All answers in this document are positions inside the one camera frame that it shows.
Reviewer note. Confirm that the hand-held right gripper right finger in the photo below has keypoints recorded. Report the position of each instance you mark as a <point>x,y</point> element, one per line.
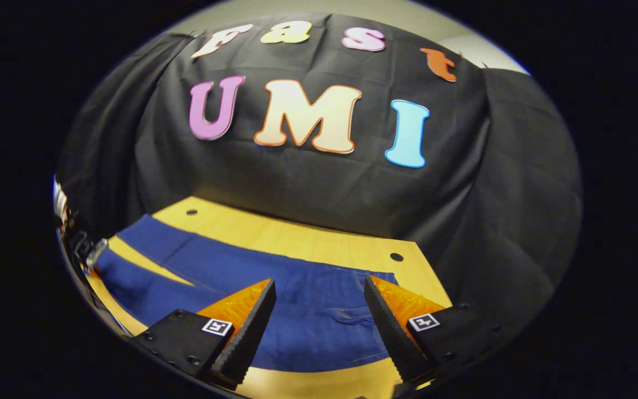
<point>391,332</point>

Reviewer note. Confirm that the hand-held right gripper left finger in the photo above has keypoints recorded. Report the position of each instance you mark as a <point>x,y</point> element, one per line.
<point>252,332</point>

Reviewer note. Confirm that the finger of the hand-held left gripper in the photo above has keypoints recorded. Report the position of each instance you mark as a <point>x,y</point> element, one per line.
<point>94,255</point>

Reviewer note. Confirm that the blue denim jeans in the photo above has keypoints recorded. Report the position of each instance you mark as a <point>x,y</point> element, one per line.
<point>297,277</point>

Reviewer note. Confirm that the black backdrop cloth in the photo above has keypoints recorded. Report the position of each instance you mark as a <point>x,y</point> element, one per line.
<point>324,188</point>

